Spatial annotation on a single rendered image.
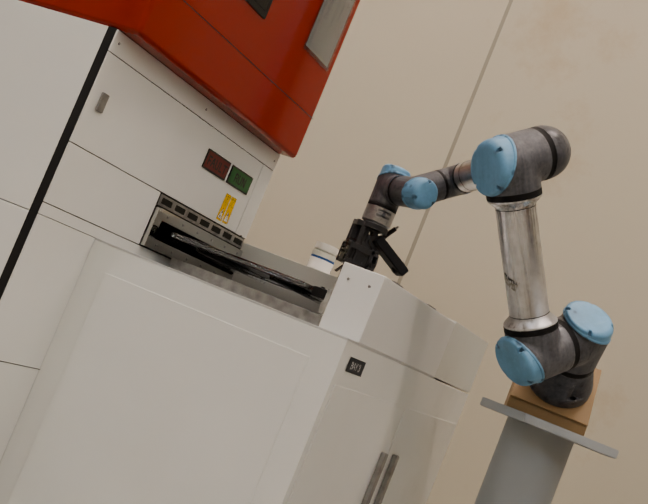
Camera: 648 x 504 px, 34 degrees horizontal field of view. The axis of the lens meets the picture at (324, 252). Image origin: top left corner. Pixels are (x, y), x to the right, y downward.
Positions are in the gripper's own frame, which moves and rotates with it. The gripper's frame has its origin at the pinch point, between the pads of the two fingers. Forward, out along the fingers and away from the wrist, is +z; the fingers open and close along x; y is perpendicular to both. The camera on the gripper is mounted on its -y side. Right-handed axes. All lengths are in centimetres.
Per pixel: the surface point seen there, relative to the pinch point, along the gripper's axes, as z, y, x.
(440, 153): -78, -63, -155
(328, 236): -30, -36, -169
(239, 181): -18.4, 34.3, -17.5
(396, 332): 4.0, 1.9, 40.2
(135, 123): -16, 67, 19
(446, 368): 6.0, -26.6, 7.0
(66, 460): 53, 53, 28
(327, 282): -3.1, 4.5, -11.2
